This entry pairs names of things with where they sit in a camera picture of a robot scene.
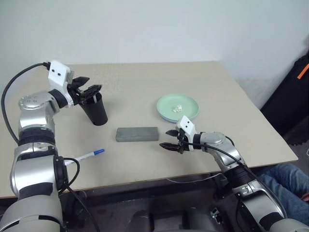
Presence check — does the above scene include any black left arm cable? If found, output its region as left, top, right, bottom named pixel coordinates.
left=1, top=62, right=101, bottom=232

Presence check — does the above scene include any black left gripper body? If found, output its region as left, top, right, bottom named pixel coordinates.
left=68, top=82, right=85, bottom=106

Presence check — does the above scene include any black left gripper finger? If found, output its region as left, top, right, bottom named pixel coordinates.
left=72, top=76, right=90, bottom=88
left=83, top=85, right=102, bottom=99

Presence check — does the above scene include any black table frame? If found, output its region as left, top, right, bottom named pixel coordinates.
left=60, top=173, right=232, bottom=208

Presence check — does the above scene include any small metal bracket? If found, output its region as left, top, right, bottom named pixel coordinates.
left=210, top=207, right=224, bottom=224

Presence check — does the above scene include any orange strap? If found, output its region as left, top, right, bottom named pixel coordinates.
left=297, top=63, right=309, bottom=80

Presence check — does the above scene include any green plastic plate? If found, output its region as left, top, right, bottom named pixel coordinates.
left=156, top=93, right=200, bottom=121

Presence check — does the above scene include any black plastic cup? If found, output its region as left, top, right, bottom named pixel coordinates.
left=81, top=94, right=109, bottom=126

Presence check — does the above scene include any grey glasses case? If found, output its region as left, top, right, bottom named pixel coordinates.
left=115, top=126, right=160, bottom=143

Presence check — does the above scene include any thin white cable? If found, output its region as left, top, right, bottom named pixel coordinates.
left=166, top=173, right=225, bottom=183

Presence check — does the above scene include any black bag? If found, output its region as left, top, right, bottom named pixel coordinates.
left=260, top=55, right=309, bottom=145

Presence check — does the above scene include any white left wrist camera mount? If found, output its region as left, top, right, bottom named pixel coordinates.
left=47, top=60, right=75, bottom=108

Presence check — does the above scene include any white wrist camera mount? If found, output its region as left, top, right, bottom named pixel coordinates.
left=175, top=115, right=197, bottom=152
left=47, top=60, right=75, bottom=108

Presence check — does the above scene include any white pen with blue cap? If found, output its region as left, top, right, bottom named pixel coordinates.
left=64, top=148, right=106, bottom=166

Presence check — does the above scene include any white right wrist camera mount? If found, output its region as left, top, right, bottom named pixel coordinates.
left=175, top=115, right=197, bottom=152

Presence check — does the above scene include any blue plastic plate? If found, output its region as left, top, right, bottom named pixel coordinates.
left=157, top=113, right=186, bottom=125

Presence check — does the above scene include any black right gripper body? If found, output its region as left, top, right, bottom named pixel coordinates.
left=177, top=128, right=191, bottom=154

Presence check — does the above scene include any dark rounded shape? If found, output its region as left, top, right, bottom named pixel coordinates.
left=127, top=209, right=155, bottom=232

